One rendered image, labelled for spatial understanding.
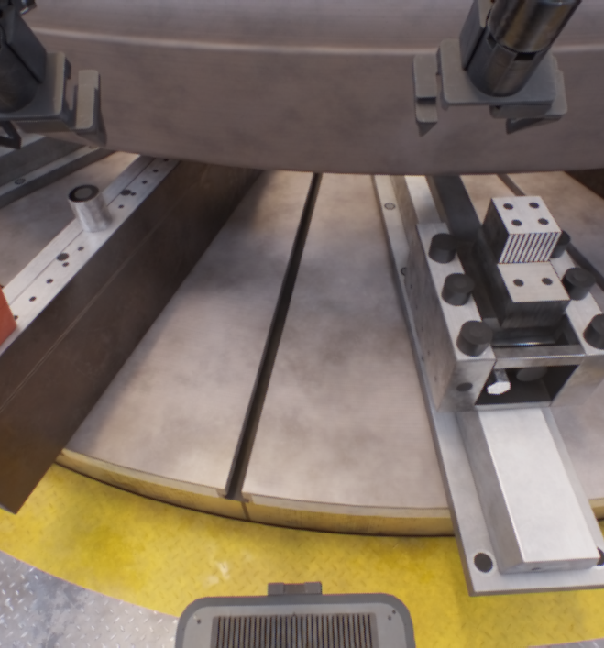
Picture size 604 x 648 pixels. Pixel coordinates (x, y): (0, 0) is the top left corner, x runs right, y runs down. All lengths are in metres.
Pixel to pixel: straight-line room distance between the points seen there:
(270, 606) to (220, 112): 1.08
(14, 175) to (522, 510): 2.16
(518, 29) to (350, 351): 1.13
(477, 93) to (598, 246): 1.57
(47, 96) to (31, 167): 1.86
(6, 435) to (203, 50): 0.92
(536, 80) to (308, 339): 1.10
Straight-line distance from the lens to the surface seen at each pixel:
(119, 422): 1.43
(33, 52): 0.54
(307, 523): 1.50
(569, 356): 1.12
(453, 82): 0.51
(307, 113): 1.08
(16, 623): 1.70
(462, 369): 1.06
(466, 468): 1.27
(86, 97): 0.55
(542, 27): 0.45
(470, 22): 0.51
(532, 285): 1.11
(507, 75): 0.49
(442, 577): 1.55
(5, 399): 1.23
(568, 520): 1.19
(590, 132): 1.24
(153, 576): 1.58
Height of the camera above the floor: 1.48
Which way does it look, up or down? 50 degrees down
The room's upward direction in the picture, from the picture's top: 2 degrees counter-clockwise
